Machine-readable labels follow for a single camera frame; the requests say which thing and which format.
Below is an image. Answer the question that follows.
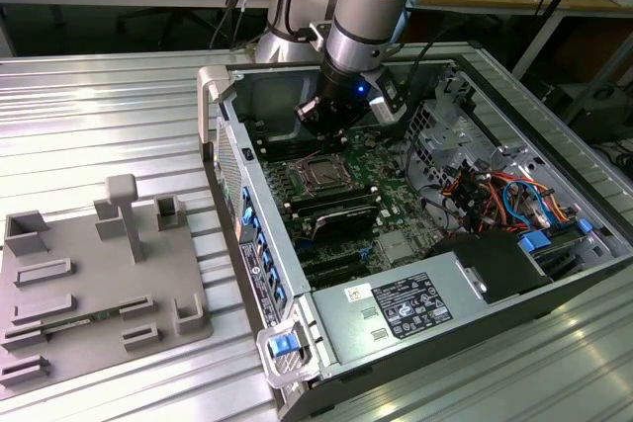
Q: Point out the silver CPU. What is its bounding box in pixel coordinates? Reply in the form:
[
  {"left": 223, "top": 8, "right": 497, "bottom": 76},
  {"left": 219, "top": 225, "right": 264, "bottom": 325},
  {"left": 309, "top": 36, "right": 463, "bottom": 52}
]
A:
[{"left": 304, "top": 162, "right": 342, "bottom": 186}]

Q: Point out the black RAM slot bank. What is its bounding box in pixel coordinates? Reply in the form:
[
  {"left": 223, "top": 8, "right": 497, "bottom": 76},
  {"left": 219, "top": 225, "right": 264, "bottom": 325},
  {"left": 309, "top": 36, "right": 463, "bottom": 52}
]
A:
[
  {"left": 289, "top": 183, "right": 382, "bottom": 218},
  {"left": 246, "top": 118, "right": 322, "bottom": 160}
]

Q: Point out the open grey PC case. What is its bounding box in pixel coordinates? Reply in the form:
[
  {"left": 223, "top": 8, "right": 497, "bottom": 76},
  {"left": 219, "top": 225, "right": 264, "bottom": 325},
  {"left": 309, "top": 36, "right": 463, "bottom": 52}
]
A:
[{"left": 196, "top": 53, "right": 633, "bottom": 421}]

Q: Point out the perforated metal drive cage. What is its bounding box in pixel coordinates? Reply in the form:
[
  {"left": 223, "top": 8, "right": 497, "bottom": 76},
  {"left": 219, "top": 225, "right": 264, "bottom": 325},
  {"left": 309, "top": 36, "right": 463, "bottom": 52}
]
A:
[{"left": 403, "top": 98, "right": 500, "bottom": 191}]

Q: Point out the green motherboard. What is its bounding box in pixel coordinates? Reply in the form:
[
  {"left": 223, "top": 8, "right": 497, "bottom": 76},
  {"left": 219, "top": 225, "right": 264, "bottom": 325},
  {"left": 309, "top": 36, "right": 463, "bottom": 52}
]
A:
[{"left": 246, "top": 118, "right": 446, "bottom": 290}]

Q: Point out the black expansion card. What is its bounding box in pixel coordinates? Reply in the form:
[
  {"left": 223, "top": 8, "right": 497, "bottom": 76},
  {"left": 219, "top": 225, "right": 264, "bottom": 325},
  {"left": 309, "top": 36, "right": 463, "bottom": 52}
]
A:
[{"left": 311, "top": 207, "right": 380, "bottom": 245}]

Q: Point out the black fan shroud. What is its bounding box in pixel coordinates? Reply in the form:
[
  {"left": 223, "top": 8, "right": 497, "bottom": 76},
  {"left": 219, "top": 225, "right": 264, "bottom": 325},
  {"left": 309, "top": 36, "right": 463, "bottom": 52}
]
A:
[{"left": 424, "top": 231, "right": 553, "bottom": 305}]

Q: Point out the grey power supply unit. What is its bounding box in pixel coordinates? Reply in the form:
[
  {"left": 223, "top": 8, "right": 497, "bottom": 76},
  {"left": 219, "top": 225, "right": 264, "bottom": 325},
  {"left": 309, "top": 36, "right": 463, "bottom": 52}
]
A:
[{"left": 310, "top": 251, "right": 489, "bottom": 367}]

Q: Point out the blue disk carrier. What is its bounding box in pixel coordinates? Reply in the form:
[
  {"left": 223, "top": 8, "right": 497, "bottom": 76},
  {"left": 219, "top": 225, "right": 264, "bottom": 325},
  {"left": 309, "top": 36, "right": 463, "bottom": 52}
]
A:
[{"left": 518, "top": 228, "right": 553, "bottom": 258}]

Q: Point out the blue case latch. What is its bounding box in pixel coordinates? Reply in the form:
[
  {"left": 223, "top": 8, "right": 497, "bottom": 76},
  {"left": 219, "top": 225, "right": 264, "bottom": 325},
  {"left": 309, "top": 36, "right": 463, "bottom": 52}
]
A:
[{"left": 266, "top": 335, "right": 298, "bottom": 359}]

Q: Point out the grey parts rack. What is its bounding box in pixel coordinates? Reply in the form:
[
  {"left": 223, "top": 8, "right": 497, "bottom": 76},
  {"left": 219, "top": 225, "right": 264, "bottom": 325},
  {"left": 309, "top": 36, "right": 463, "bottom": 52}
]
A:
[{"left": 0, "top": 173, "right": 215, "bottom": 396}]

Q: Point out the green RAM stick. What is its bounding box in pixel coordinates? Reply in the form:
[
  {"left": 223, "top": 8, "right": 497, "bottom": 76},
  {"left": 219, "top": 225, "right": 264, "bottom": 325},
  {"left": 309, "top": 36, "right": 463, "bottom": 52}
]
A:
[{"left": 42, "top": 307, "right": 123, "bottom": 332}]

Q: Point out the black camera cable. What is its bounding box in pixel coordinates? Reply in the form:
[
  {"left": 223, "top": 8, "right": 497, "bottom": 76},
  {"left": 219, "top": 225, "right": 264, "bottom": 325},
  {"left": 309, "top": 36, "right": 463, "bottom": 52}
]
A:
[{"left": 404, "top": 40, "right": 439, "bottom": 97}]

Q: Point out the grey case handle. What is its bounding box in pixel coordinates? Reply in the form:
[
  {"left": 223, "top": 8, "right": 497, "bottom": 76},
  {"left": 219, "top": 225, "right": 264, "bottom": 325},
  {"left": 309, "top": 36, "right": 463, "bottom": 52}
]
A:
[
  {"left": 196, "top": 65, "right": 233, "bottom": 146},
  {"left": 256, "top": 320, "right": 322, "bottom": 388}
]

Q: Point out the orange wire bundle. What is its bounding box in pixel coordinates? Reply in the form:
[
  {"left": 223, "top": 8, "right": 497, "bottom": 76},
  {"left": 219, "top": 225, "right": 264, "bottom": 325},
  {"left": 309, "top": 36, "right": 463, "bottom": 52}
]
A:
[{"left": 442, "top": 169, "right": 570, "bottom": 235}]

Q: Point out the blue wire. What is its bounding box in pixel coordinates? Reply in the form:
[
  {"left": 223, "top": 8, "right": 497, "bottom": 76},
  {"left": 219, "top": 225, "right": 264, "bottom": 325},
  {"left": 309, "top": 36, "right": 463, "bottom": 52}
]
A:
[{"left": 501, "top": 179, "right": 553, "bottom": 230}]

